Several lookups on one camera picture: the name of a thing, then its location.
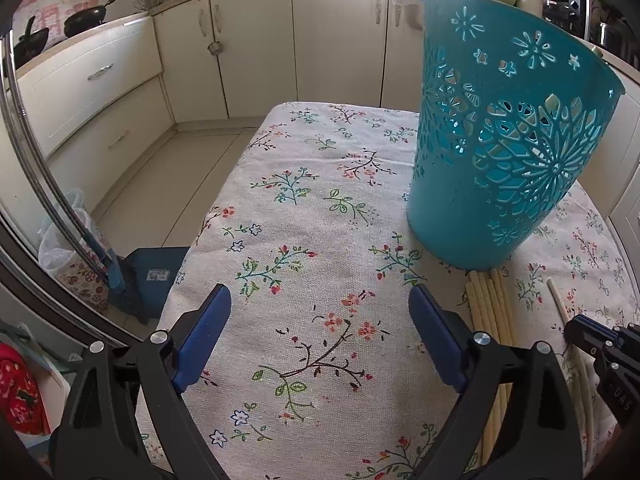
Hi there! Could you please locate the teal perforated plastic basket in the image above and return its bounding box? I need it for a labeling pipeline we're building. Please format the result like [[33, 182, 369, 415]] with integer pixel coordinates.
[[405, 0, 627, 272]]

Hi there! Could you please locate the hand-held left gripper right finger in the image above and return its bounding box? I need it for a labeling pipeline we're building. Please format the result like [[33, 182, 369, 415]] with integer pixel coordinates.
[[407, 282, 588, 480]]

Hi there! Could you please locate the pale wooden chopstick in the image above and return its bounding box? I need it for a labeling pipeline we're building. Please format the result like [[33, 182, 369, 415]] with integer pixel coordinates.
[[487, 269, 517, 466]]

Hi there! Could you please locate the cream drawer front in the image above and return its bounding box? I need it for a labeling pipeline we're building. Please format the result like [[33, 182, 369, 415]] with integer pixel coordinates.
[[17, 17, 163, 158], [47, 77, 177, 196]]

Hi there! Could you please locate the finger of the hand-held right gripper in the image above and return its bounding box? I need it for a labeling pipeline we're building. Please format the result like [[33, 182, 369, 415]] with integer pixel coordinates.
[[564, 314, 640, 361]]

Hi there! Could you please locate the black oven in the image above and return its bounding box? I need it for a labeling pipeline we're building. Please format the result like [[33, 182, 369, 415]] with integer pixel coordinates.
[[542, 0, 640, 56]]

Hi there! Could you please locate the red floral cloth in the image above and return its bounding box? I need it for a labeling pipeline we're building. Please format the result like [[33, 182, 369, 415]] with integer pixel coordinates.
[[0, 342, 53, 436]]

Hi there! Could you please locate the white chopstick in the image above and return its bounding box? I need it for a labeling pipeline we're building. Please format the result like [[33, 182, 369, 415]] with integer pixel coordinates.
[[546, 278, 597, 461]]

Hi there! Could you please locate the blue dustpan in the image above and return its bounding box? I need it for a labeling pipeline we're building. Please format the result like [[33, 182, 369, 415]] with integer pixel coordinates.
[[117, 246, 192, 321]]

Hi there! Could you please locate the blue handled broom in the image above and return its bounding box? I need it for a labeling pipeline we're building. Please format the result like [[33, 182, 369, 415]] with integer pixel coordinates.
[[75, 220, 148, 325]]

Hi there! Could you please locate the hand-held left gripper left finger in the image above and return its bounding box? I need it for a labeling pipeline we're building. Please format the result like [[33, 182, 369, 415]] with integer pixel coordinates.
[[50, 282, 233, 480]]

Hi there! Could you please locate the cream cabinet door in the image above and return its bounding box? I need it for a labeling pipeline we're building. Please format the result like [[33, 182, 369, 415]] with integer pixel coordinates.
[[382, 0, 426, 111], [209, 0, 299, 120], [291, 0, 392, 108], [152, 0, 228, 123]]

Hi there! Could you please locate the floral tablecloth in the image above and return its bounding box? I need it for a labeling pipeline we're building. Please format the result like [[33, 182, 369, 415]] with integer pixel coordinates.
[[135, 101, 640, 480]]

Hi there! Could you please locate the clear plastic bag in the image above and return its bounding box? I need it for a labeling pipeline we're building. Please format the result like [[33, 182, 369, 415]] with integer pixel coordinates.
[[37, 189, 112, 308]]

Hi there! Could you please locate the black wok pan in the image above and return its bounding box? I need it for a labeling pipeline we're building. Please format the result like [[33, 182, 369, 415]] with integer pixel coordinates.
[[64, 0, 136, 37]]

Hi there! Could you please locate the black frying pan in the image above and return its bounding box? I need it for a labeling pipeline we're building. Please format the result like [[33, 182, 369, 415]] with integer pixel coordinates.
[[12, 15, 51, 70]]

